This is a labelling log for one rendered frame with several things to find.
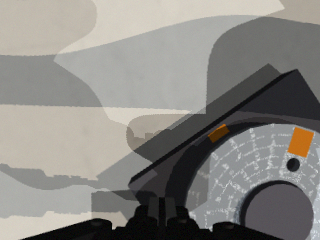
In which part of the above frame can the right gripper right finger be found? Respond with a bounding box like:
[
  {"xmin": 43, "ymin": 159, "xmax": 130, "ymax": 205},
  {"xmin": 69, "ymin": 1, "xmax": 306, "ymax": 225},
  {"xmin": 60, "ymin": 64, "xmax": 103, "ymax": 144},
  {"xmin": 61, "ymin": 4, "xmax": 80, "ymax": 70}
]
[{"xmin": 162, "ymin": 197, "xmax": 283, "ymax": 240}]

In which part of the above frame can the dark grey square base plate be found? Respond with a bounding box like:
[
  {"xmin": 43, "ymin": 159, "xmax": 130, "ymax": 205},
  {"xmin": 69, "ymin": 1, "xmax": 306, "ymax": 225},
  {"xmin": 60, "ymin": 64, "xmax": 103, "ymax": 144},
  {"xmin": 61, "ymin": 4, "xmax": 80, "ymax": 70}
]
[{"xmin": 128, "ymin": 69, "xmax": 320, "ymax": 206}]

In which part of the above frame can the grey round flange plate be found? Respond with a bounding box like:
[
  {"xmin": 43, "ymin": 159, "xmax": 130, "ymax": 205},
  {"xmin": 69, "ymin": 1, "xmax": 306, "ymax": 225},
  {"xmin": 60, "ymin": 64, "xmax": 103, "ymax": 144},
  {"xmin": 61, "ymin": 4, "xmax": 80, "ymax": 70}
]
[{"xmin": 184, "ymin": 123, "xmax": 320, "ymax": 240}]

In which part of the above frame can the dark grey round boss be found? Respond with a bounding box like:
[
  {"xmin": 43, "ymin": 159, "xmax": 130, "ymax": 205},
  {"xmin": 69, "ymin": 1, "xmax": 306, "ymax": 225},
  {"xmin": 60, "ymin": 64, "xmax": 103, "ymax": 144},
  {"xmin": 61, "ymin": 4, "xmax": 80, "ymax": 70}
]
[{"xmin": 240, "ymin": 180, "xmax": 314, "ymax": 240}]

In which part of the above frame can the orange rectangular mark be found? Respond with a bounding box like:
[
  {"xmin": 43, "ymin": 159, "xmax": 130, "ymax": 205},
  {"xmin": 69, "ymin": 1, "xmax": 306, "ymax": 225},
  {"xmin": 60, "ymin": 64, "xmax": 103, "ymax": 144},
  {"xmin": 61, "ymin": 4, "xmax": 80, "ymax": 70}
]
[{"xmin": 208, "ymin": 124, "xmax": 229, "ymax": 143}]

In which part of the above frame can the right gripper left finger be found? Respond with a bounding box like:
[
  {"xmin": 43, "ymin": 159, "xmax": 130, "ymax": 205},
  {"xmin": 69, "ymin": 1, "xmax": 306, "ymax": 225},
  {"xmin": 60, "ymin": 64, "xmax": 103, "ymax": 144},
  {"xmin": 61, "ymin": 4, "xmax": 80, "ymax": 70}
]
[{"xmin": 20, "ymin": 197, "xmax": 162, "ymax": 240}]

